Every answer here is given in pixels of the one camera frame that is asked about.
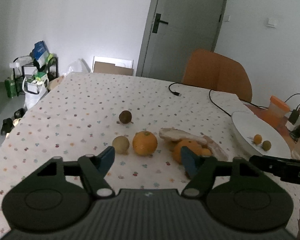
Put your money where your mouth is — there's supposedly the green box on floor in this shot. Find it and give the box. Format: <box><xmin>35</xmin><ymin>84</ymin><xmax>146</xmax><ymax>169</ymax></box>
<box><xmin>4</xmin><ymin>77</ymin><xmax>17</xmax><ymax>98</ymax></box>

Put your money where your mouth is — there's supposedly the white round plate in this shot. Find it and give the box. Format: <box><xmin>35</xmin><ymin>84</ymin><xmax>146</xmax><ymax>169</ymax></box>
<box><xmin>231</xmin><ymin>111</ymin><xmax>291</xmax><ymax>159</ymax></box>

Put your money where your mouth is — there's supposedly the cardboard and white board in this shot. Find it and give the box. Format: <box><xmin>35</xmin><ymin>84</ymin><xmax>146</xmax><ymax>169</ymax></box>
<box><xmin>91</xmin><ymin>56</ymin><xmax>133</xmax><ymax>76</ymax></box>

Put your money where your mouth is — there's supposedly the black storage rack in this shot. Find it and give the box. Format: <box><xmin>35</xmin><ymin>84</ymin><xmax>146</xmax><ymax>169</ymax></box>
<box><xmin>9</xmin><ymin>54</ymin><xmax>59</xmax><ymax>96</ymax></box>

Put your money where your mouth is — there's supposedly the black shoe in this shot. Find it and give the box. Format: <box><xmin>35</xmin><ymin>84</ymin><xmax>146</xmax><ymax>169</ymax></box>
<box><xmin>0</xmin><ymin>118</ymin><xmax>14</xmax><ymax>135</ymax></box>

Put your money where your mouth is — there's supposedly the grey door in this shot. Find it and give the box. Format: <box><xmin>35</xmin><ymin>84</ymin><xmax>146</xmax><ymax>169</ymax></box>
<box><xmin>136</xmin><ymin>0</ymin><xmax>226</xmax><ymax>82</ymax></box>

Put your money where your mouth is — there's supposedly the pale green round fruit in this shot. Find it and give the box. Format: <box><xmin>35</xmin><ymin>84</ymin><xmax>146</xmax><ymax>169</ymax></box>
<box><xmin>112</xmin><ymin>136</ymin><xmax>130</xmax><ymax>155</ymax></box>

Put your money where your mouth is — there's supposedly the white plastic bag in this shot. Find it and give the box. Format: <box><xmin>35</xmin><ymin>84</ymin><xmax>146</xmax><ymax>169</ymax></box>
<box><xmin>21</xmin><ymin>78</ymin><xmax>49</xmax><ymax>110</ymax></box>

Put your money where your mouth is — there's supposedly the small orange fruit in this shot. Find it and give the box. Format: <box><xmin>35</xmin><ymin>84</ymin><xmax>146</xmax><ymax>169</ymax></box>
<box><xmin>201</xmin><ymin>148</ymin><xmax>212</xmax><ymax>156</ymax></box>

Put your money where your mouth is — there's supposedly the orange lid plastic jar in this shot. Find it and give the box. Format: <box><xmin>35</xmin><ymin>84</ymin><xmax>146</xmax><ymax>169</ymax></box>
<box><xmin>262</xmin><ymin>95</ymin><xmax>290</xmax><ymax>128</ymax></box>

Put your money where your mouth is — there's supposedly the small green fruit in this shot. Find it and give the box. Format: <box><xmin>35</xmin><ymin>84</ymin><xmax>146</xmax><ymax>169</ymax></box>
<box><xmin>262</xmin><ymin>140</ymin><xmax>271</xmax><ymax>151</ymax></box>

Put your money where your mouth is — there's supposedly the blue white bag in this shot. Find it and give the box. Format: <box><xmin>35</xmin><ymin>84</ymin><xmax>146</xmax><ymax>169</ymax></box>
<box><xmin>32</xmin><ymin>41</ymin><xmax>49</xmax><ymax>66</ymax></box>

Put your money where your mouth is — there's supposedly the large orange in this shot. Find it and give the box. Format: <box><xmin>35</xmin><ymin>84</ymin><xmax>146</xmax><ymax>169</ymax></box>
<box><xmin>172</xmin><ymin>139</ymin><xmax>203</xmax><ymax>164</ymax></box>
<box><xmin>132</xmin><ymin>131</ymin><xmax>158</xmax><ymax>156</ymax></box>

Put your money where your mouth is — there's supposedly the dark brown round fruit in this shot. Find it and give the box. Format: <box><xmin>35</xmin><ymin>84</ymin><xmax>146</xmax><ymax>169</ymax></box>
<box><xmin>119</xmin><ymin>110</ymin><xmax>132</xmax><ymax>124</ymax></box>

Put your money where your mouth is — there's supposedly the orange chair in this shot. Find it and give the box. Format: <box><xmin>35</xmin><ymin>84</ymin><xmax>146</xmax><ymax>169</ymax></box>
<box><xmin>183</xmin><ymin>49</ymin><xmax>253</xmax><ymax>102</ymax></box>

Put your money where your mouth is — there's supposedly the black power adapter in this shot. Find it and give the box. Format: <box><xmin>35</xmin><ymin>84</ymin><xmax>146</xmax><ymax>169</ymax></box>
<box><xmin>288</xmin><ymin>109</ymin><xmax>300</xmax><ymax>125</ymax></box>

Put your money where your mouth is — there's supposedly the dotted white tablecloth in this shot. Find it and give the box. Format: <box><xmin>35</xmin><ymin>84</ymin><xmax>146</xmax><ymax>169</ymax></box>
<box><xmin>0</xmin><ymin>72</ymin><xmax>300</xmax><ymax>240</ymax></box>

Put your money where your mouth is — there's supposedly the small orange kumquat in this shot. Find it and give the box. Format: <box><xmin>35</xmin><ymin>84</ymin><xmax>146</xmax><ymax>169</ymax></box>
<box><xmin>253</xmin><ymin>134</ymin><xmax>262</xmax><ymax>145</ymax></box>

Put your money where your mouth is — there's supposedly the black usb cable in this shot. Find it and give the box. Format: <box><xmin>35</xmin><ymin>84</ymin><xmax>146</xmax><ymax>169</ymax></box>
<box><xmin>168</xmin><ymin>82</ymin><xmax>269</xmax><ymax>117</ymax></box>

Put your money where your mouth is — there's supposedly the white wall switch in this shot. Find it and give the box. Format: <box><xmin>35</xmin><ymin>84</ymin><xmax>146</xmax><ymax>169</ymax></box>
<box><xmin>266</xmin><ymin>17</ymin><xmax>277</xmax><ymax>28</ymax></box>

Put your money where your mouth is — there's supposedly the black door handle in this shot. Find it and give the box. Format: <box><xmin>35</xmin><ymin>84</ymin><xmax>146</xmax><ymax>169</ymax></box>
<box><xmin>152</xmin><ymin>13</ymin><xmax>168</xmax><ymax>34</ymax></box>

